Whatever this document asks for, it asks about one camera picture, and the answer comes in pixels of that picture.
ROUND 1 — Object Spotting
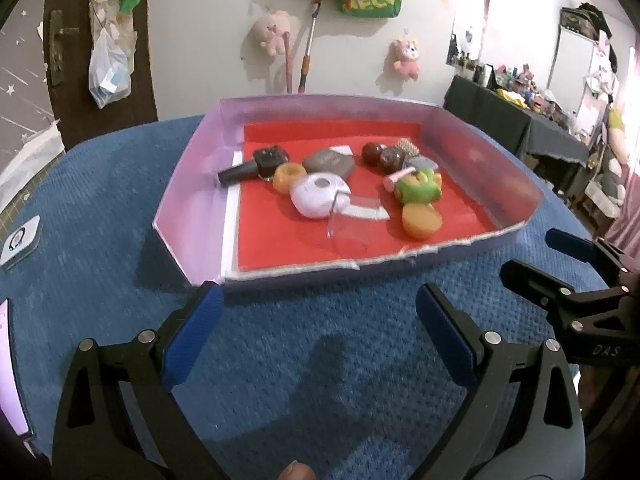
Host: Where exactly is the pink plush toy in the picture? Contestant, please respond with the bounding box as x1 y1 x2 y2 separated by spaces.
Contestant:
391 38 422 81
250 10 291 57

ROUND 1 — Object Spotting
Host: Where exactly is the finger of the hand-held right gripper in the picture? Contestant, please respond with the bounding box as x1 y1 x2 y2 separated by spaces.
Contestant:
545 227 640 276
500 258 629 331

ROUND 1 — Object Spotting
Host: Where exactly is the red paper sheet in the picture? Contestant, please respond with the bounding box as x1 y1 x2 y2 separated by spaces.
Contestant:
235 121 503 272

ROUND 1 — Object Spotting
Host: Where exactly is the amber ring-shaped jar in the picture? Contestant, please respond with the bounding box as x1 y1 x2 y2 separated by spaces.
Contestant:
272 162 308 195

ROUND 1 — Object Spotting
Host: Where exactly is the pink cardboard box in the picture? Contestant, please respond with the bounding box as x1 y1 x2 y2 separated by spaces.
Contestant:
152 92 545 293

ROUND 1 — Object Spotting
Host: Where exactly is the brown wooden door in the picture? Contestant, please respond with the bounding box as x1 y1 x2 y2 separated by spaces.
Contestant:
42 0 158 153

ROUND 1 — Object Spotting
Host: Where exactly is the grey eyeshadow compact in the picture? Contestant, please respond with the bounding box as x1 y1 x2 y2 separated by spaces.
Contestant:
302 147 357 179

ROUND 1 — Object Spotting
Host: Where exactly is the row of small table items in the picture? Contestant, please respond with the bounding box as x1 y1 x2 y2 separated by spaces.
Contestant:
446 30 588 138

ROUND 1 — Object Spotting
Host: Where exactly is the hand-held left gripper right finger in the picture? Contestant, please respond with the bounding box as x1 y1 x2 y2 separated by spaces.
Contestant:
415 282 586 480

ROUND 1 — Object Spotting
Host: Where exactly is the pink-capped labelled bottle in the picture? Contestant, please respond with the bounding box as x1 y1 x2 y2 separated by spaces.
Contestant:
382 156 438 192

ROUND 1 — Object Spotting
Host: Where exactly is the large cream plush toy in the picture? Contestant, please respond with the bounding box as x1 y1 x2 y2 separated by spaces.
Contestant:
585 107 636 216

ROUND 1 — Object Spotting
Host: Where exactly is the metal door handle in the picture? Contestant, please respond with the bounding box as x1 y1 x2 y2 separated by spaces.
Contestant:
47 9 81 86

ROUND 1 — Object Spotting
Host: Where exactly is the dark bag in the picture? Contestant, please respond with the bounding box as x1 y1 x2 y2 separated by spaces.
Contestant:
560 4 613 41

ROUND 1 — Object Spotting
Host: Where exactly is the metal broom handle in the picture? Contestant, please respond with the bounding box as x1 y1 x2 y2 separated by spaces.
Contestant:
298 0 322 95

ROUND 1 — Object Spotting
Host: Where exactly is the lilac oval case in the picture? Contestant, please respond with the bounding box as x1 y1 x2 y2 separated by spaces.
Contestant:
290 172 353 220

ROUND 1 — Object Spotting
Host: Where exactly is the white round-screen device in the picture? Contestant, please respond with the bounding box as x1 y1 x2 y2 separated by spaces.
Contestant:
0 215 42 270

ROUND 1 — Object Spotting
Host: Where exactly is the green bear toy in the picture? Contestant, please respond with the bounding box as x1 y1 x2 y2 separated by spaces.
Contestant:
394 170 443 206

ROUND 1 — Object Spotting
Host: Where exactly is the black star nail polish bottle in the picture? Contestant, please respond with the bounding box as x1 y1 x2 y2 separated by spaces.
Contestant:
217 144 291 188

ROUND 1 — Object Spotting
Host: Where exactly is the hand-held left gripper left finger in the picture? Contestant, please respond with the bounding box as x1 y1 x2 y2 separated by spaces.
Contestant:
51 281 225 480

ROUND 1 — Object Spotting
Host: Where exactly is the pink-lit tablet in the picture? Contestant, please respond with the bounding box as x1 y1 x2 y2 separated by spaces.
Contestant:
0 299 33 441

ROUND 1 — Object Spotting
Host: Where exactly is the brown ball-capped bottle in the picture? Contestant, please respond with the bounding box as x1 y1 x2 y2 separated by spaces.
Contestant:
361 141 406 175

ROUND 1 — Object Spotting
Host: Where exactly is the white cabinet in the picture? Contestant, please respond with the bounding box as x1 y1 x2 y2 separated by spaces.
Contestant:
545 25 598 96

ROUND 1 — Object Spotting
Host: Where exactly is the person's left hand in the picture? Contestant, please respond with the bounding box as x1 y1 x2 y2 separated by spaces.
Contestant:
279 461 317 480

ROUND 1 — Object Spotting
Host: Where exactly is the clear round plastic container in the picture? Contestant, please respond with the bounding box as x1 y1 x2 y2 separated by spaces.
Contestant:
325 190 386 253

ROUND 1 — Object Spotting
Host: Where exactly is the black-clothed table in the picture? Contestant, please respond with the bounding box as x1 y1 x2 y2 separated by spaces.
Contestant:
442 75 591 191

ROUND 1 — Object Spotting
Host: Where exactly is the clear plastic bag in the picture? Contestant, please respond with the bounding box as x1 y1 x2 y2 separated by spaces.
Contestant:
88 27 135 110

